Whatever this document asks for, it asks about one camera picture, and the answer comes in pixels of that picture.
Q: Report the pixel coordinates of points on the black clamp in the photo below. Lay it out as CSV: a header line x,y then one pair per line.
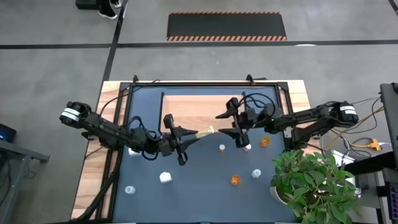
x,y
249,78
135,79

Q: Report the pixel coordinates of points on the person's black shoe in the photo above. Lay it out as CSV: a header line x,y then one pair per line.
x,y
116,3
107,12

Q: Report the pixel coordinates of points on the grey monitor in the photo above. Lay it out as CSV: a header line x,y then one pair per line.
x,y
390,118

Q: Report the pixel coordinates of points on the black box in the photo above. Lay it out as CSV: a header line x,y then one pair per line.
x,y
87,3

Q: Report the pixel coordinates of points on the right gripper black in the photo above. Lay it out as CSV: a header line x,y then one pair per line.
x,y
244,119

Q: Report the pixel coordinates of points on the pink pill vial white cap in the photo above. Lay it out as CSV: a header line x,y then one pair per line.
x,y
248,147

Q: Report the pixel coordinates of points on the wooden shelf black metal legs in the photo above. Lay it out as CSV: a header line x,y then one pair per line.
x,y
192,109

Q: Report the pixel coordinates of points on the keyboard with coloured keys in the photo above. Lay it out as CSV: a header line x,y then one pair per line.
x,y
394,202

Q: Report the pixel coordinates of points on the white melatonin bottle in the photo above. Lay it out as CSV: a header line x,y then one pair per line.
x,y
165,177

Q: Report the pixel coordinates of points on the grey metal desk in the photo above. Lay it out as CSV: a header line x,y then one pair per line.
x,y
18,152

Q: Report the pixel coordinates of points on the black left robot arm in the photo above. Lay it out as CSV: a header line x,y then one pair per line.
x,y
105,132

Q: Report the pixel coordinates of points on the white power adapter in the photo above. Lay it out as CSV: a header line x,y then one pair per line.
x,y
342,157

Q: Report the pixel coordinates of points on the yellow power splitter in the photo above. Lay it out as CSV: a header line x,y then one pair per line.
x,y
375,145

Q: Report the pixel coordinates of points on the black hazard-striped floor mat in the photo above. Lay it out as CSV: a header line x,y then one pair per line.
x,y
227,26

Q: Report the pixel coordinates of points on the orange pill vial white cap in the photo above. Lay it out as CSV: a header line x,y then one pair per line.
x,y
221,147

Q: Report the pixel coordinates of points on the pale yellow pill vial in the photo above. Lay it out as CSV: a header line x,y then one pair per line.
x,y
205,132

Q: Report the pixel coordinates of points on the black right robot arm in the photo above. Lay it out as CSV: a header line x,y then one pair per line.
x,y
304,119

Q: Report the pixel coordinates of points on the dark device with blue light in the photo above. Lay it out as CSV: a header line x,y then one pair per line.
x,y
7,133

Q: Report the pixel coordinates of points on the black side desk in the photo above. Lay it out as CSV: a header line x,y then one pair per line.
x,y
373,161

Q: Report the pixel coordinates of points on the small white plastic bottle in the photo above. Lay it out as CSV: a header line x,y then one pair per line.
x,y
256,173
130,189

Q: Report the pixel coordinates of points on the amber pill bottle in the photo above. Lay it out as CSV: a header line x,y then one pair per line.
x,y
265,142
235,180

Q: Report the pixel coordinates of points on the green leafy plant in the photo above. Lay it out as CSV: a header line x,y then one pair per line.
x,y
311,186

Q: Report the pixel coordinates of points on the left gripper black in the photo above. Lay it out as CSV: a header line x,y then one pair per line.
x,y
169,146

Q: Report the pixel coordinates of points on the black metal table frame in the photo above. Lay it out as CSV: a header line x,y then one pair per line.
x,y
202,83

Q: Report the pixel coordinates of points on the white bottle with barcode label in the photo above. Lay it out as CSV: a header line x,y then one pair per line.
x,y
133,152

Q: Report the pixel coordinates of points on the blue-grey table mat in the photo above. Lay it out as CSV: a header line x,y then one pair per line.
x,y
202,199

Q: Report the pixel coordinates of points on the white plant pot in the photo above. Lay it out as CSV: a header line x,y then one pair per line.
x,y
275,195

